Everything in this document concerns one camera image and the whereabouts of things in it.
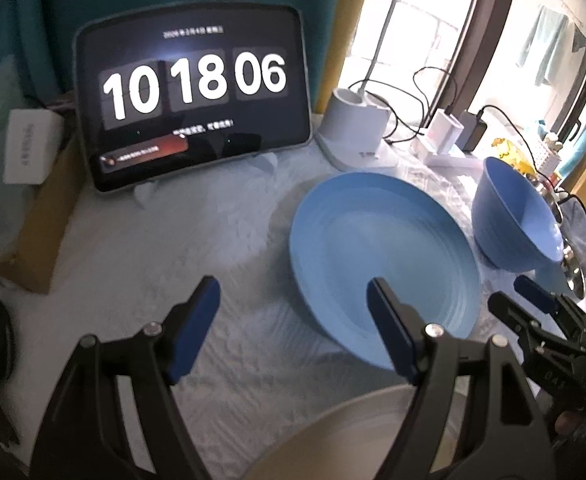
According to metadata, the dark window frame post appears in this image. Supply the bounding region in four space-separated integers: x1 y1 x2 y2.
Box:
423 0 520 128

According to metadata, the small white box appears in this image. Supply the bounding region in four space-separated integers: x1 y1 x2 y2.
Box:
4 107 64 186

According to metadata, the hanging light blue cloth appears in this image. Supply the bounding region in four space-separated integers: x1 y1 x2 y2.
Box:
516 5 572 87

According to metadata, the thin black charger cable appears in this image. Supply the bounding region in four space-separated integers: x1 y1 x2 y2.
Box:
348 66 455 146

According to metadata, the blue bowl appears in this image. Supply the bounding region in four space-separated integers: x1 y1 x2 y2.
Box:
472 156 565 271

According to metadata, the yellow curtain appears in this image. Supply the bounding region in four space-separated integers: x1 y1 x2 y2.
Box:
337 0 380 92

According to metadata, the yellow plastic packet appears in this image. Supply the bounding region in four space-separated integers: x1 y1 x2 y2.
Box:
490 137 540 177

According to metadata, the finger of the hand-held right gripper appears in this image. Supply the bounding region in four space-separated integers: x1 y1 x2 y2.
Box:
514 274 586 356
487 291 586 391

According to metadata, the white power strip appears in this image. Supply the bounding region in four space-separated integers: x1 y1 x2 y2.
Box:
413 130 485 167

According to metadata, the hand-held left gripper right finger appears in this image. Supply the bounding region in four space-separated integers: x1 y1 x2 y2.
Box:
366 276 556 480

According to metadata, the grey towel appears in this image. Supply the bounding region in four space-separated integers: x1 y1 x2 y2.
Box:
558 200 586 272

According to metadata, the blue plate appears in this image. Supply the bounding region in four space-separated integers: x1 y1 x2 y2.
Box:
288 172 480 372

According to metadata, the white charger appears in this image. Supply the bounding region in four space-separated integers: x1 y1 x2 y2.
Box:
430 108 461 153

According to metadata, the tablet with clock display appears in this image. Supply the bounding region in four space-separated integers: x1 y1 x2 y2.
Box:
71 4 315 194

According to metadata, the white textured tablecloth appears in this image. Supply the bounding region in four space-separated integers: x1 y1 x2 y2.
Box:
0 110 586 480

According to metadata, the white plastic basket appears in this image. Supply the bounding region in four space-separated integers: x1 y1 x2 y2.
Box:
533 137 562 177

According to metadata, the stainless steel bowl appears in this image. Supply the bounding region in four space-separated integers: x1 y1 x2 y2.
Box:
533 175 586 306

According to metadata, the black power adapter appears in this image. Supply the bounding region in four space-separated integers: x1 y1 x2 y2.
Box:
460 110 488 153

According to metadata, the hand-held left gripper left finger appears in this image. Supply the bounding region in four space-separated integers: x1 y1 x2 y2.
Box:
30 275 221 480

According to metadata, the cardboard box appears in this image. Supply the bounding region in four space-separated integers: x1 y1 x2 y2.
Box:
0 125 94 295

